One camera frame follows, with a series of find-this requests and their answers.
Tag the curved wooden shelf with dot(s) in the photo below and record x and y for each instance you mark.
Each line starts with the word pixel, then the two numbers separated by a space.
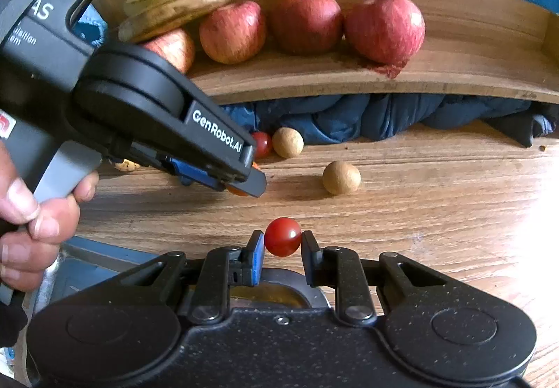
pixel 495 48

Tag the person's left hand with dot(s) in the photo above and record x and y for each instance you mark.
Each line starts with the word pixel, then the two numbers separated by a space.
pixel 40 228

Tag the dark blue crumpled cloth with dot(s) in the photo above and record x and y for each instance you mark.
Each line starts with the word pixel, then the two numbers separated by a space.
pixel 341 118

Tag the tan round longan fruit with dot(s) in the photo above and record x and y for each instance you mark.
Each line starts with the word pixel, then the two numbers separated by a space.
pixel 341 177

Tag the red cherry tomato by cloth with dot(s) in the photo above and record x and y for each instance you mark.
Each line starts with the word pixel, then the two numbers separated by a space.
pixel 264 144

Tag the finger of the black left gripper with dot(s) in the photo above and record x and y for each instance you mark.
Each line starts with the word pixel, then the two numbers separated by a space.
pixel 254 185

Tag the red apple far right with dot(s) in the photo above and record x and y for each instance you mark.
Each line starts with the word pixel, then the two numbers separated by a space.
pixel 385 31

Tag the red yellow apple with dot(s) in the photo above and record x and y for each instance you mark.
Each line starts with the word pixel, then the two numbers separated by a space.
pixel 234 33

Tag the red cherry tomato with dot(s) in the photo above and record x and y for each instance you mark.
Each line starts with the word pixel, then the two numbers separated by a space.
pixel 264 144
pixel 282 237

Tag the stainless steel tray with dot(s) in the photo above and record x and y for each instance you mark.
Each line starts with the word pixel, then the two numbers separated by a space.
pixel 83 263

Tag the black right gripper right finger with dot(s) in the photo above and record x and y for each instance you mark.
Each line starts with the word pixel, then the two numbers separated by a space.
pixel 340 269

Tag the dark red apple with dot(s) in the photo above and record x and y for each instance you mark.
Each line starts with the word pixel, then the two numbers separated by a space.
pixel 306 27

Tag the tan round longan near cloth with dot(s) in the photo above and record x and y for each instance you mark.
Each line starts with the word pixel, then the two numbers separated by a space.
pixel 287 142

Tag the pale red apple left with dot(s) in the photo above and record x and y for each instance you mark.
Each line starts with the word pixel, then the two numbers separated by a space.
pixel 175 46

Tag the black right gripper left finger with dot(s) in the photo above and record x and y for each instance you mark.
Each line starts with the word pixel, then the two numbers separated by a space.
pixel 223 268

